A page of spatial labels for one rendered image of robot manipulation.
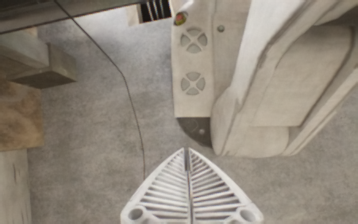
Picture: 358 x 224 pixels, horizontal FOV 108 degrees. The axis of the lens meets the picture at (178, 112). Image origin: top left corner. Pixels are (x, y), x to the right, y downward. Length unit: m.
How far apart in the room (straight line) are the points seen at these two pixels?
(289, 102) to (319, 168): 0.76
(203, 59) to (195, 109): 0.20
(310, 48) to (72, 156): 1.09
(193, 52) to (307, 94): 0.33
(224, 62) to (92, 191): 0.95
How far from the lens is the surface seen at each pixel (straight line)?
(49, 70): 0.95
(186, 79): 0.50
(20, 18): 0.72
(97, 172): 0.96
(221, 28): 0.63
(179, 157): 0.16
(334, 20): 0.28
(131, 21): 1.09
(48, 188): 1.16
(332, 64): 0.39
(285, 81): 0.35
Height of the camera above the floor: 0.78
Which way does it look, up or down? 83 degrees down
